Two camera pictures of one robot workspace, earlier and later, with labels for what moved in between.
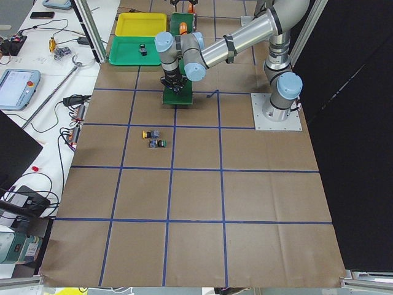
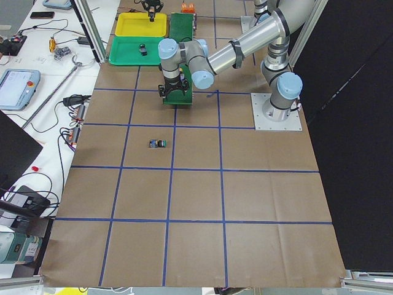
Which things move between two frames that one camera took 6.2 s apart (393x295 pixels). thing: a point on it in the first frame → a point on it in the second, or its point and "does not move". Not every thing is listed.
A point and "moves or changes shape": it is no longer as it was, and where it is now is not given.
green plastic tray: [126, 51] does not move
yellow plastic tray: [148, 24] does not move
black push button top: [142, 49] does not move
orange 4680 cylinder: [186, 7] does not move
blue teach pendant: [17, 88] does not move
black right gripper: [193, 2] → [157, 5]
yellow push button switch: [177, 88] moves or changes shape
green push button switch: [158, 143] does not move
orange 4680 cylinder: [183, 28] → [191, 8]
